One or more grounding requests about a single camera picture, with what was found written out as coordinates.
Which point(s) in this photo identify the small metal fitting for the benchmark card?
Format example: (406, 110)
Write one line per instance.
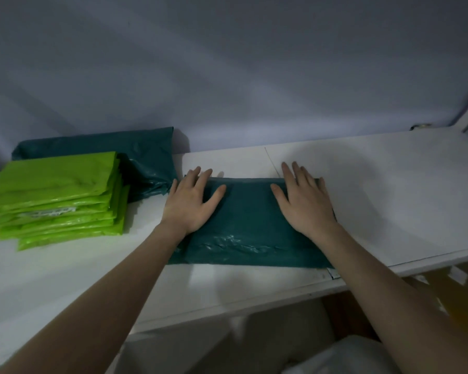
(420, 126)

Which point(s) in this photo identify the person's left little finger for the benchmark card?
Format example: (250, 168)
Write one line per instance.
(173, 188)

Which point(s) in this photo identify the person's right forearm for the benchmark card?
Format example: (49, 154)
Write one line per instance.
(394, 307)

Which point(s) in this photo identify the person's right middle finger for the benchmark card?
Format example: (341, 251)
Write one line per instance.
(298, 175)

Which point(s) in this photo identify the stack of lime green packets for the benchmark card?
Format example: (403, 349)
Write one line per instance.
(58, 198)

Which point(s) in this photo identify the person's right thumb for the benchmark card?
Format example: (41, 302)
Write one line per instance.
(279, 195)

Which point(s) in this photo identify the person's left thumb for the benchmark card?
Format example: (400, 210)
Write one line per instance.
(216, 196)

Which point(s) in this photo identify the person's left hand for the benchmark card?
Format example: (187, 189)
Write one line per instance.
(185, 210)

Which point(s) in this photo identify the person's right little finger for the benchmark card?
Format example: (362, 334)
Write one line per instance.
(322, 187)

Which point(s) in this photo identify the person's right hand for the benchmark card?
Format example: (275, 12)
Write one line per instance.
(308, 208)

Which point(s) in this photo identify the person's left middle finger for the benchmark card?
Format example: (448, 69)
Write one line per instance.
(193, 177)

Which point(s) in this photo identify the dark green plastic mailer bag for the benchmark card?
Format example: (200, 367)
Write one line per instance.
(245, 225)

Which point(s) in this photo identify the person's left forearm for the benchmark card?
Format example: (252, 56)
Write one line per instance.
(101, 307)

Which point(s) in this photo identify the pile of dark green bags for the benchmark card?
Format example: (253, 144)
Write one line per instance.
(148, 159)

